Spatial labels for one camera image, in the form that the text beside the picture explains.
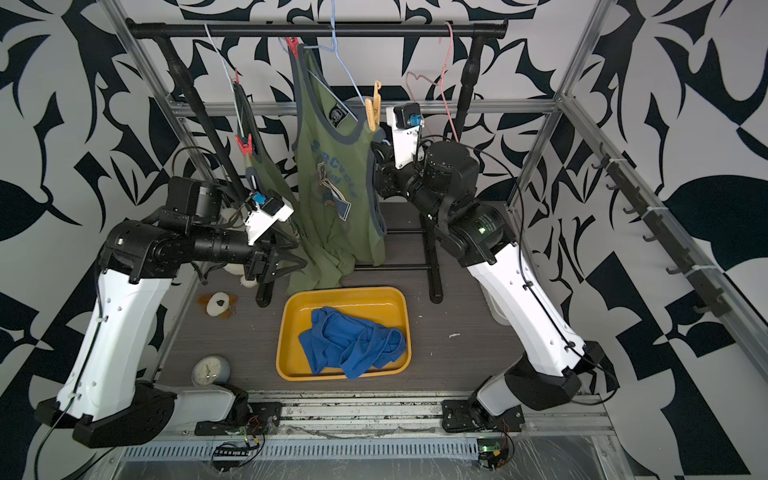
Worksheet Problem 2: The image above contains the tan clothespin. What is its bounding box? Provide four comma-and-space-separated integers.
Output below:
364, 81, 382, 132

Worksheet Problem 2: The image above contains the small circuit board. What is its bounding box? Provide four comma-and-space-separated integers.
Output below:
477, 436, 515, 471
209, 437, 265, 472

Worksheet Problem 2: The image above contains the white plastic bin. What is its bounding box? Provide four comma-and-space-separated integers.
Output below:
480, 285, 510, 326

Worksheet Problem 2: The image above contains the black clothes rack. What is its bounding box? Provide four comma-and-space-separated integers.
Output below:
127, 20, 509, 308

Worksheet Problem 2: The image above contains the small round clock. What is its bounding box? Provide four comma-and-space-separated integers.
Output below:
191, 354, 231, 387

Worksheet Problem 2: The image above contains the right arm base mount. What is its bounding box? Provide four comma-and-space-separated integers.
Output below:
441, 395, 525, 433

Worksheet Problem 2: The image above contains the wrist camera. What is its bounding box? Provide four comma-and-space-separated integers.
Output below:
243, 191, 294, 246
386, 102, 424, 170

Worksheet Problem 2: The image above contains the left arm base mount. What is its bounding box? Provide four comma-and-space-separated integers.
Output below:
194, 384, 283, 436

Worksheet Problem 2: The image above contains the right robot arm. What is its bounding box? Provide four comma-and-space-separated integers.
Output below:
372, 141, 603, 417

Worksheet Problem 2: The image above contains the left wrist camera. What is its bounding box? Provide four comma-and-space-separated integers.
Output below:
243, 191, 294, 246

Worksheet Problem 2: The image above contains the white plush toy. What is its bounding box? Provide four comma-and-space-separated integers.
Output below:
220, 207, 258, 288

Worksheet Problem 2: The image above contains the pink wire hanger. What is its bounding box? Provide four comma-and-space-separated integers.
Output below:
405, 21, 459, 141

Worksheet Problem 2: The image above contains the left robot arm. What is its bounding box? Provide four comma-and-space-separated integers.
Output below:
35, 176, 306, 449

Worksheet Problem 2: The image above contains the white wire hanger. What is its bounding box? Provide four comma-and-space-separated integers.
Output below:
204, 24, 244, 135

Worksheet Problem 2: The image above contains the blue tank top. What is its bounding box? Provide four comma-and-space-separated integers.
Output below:
298, 307, 407, 379

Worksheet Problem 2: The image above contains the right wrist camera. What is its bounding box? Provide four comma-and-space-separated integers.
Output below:
386, 102, 424, 170

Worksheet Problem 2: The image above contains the small circuit board right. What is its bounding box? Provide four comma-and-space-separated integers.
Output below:
477, 436, 515, 471

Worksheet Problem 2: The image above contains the black wall hook rail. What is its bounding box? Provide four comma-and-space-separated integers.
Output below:
594, 143, 735, 318

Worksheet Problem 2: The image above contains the brown white plush piece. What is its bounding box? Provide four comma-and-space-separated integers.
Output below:
197, 292, 238, 319

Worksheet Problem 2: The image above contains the small circuit board left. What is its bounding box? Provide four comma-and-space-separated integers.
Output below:
209, 437, 265, 472

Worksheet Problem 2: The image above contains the green tank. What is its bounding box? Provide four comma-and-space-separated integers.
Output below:
234, 81, 298, 209
288, 44, 386, 294

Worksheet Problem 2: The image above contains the yellow plastic tray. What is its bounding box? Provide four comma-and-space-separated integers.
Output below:
276, 287, 412, 381

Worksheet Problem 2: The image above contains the blue wire hanger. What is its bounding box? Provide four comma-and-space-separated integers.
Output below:
307, 0, 365, 106

